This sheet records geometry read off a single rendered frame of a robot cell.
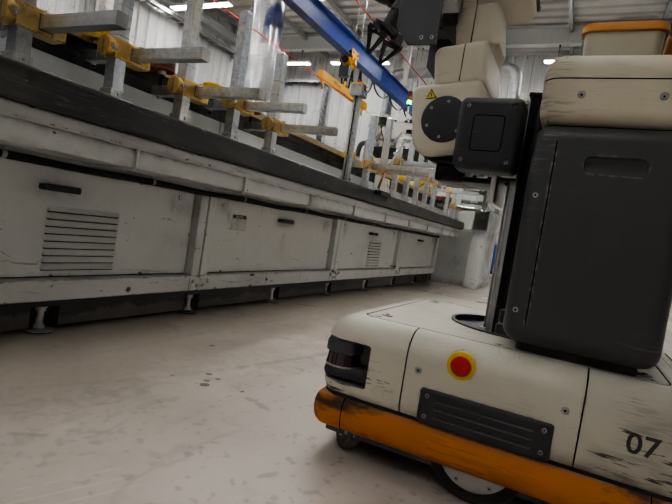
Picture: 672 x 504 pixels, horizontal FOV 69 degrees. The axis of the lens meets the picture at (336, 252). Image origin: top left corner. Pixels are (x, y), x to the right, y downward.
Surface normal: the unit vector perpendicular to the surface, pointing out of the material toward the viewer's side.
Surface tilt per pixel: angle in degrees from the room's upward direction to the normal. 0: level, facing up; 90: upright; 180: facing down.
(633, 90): 90
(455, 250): 90
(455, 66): 90
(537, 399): 90
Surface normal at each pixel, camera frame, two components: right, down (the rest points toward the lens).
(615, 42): -0.44, 0.02
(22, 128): 0.89, 0.16
